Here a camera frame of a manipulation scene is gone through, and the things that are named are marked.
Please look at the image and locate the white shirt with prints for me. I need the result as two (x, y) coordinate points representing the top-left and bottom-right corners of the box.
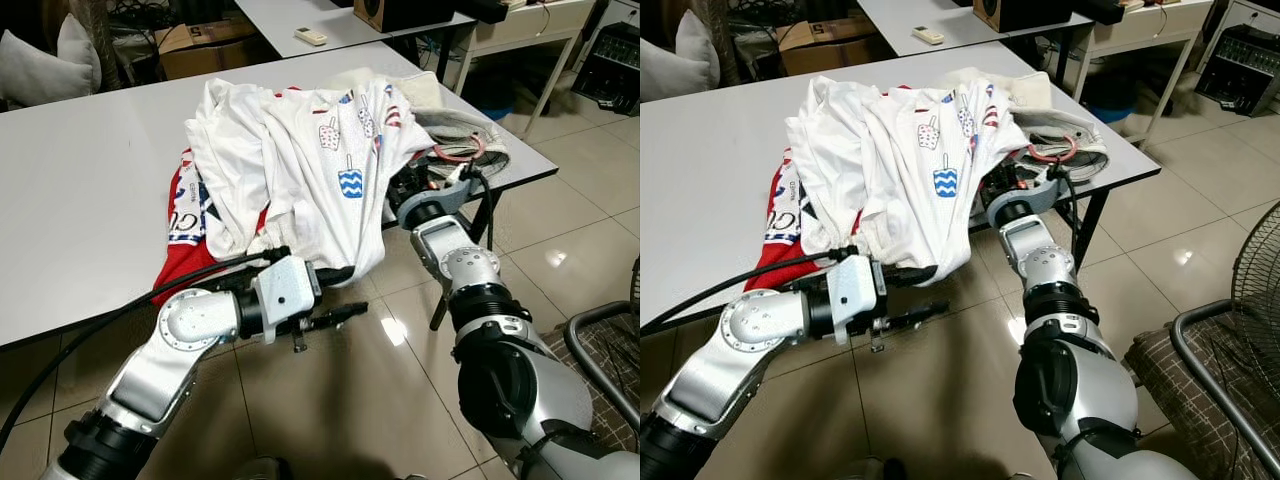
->
(785, 75), (1032, 287)
(185, 75), (437, 283)

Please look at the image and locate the grey striped white garment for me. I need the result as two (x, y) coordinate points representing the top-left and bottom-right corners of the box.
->
(405, 105), (514, 187)
(1010, 105), (1112, 182)

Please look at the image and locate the cream folded garment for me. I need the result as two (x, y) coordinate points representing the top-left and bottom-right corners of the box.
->
(935, 68), (1057, 114)
(320, 68), (442, 114)

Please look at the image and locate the blue bucket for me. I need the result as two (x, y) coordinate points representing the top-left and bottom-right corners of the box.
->
(470, 75), (522, 122)
(1085, 75), (1142, 127)

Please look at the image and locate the red garment with white lettering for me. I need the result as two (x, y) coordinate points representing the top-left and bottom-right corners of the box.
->
(745, 150), (862, 297)
(150, 148), (272, 307)

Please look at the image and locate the brown black loudspeaker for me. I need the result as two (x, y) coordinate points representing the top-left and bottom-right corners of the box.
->
(352, 0), (457, 35)
(973, 0), (1077, 35)

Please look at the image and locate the grey side table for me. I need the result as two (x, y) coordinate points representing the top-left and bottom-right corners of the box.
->
(858, 0), (1087, 60)
(232, 0), (477, 60)

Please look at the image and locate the black speaker bar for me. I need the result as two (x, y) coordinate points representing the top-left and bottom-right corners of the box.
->
(455, 0), (512, 27)
(1070, 0), (1127, 27)

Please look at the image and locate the small white desk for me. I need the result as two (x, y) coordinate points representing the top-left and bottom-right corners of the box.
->
(470, 0), (602, 137)
(1085, 0), (1217, 147)

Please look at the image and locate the brown cardboard box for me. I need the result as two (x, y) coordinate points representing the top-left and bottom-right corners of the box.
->
(778, 18), (892, 77)
(155, 18), (267, 82)

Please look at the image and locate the white pillow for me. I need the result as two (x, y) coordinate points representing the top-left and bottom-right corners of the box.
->
(55, 12), (104, 92)
(0, 30), (97, 110)
(640, 38), (702, 102)
(675, 10), (724, 90)

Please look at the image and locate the black standing fan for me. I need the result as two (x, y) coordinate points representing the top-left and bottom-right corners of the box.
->
(1230, 200), (1280, 401)

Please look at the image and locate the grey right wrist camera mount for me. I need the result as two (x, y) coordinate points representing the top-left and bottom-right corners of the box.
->
(985, 175), (1067, 232)
(396, 175), (482, 232)

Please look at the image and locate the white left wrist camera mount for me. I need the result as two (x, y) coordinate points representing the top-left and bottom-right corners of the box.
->
(252, 255), (324, 347)
(822, 255), (890, 347)

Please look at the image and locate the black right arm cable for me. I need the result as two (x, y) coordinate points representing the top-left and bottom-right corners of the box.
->
(1045, 165), (1093, 256)
(455, 165), (501, 256)

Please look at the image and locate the grey frame checked chair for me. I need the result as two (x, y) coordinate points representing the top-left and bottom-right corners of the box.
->
(1125, 300), (1280, 480)
(560, 300), (641, 453)

